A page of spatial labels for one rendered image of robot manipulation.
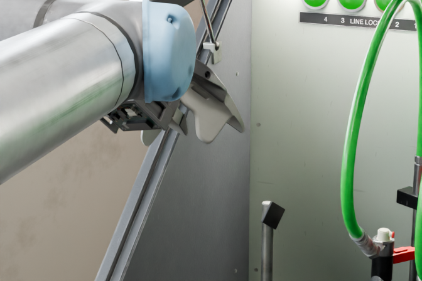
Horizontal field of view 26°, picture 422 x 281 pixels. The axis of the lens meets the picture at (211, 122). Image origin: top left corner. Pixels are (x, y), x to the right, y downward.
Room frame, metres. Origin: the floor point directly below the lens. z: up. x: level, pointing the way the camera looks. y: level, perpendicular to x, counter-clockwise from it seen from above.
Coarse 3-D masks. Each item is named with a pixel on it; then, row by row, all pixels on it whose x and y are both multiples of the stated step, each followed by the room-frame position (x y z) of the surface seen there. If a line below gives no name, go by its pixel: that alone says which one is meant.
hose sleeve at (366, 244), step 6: (360, 228) 1.00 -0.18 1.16; (366, 234) 1.01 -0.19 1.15; (354, 240) 1.00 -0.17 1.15; (360, 240) 1.00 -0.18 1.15; (366, 240) 1.01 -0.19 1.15; (372, 240) 1.04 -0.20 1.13; (360, 246) 1.02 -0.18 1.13; (366, 246) 1.02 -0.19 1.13; (372, 246) 1.04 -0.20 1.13; (366, 252) 1.04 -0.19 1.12; (372, 252) 1.05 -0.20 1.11
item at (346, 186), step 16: (400, 0) 1.12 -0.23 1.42; (416, 0) 1.19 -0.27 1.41; (384, 16) 1.07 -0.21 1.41; (416, 16) 1.23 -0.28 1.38; (384, 32) 1.05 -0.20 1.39; (368, 48) 1.03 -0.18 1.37; (368, 64) 1.01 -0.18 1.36; (368, 80) 1.00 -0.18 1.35; (352, 112) 0.98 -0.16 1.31; (352, 128) 0.97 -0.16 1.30; (352, 144) 0.96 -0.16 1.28; (352, 160) 0.96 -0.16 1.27; (416, 160) 1.29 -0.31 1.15; (352, 176) 0.96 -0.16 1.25; (352, 192) 0.96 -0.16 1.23; (352, 208) 0.96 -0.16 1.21; (352, 224) 0.97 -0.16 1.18
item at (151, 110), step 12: (120, 108) 0.84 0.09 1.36; (132, 108) 0.83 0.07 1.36; (144, 108) 0.83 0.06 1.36; (156, 108) 0.85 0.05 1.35; (168, 108) 0.85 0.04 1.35; (120, 120) 0.87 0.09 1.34; (132, 120) 0.86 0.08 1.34; (144, 120) 0.84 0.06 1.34; (156, 120) 0.84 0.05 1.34; (168, 120) 0.85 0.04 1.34
